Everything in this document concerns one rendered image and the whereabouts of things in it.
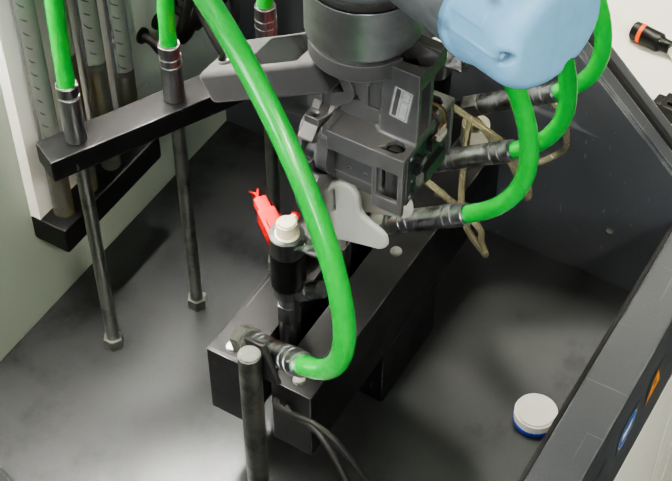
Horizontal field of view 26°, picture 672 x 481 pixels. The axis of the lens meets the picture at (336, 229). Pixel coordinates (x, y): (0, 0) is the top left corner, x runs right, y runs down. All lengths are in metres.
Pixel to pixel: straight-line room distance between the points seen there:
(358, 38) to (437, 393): 0.54
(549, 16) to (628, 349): 0.53
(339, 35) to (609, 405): 0.46
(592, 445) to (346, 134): 0.37
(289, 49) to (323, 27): 0.09
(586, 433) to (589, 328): 0.24
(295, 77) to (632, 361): 0.44
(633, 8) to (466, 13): 0.76
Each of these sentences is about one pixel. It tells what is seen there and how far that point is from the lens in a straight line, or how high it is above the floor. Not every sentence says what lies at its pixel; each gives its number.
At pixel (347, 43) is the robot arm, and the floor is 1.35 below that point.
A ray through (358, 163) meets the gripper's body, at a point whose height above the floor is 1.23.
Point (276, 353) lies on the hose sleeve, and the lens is 0.97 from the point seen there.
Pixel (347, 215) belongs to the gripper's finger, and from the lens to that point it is 1.01.
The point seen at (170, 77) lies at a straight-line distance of 1.19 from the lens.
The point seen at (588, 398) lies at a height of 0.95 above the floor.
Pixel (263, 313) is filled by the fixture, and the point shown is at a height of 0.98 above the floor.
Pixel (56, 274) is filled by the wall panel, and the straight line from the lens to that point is 1.41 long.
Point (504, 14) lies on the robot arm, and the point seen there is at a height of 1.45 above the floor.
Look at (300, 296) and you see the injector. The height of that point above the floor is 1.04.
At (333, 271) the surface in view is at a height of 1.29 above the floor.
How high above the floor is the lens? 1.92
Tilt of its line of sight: 48 degrees down
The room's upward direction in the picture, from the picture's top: straight up
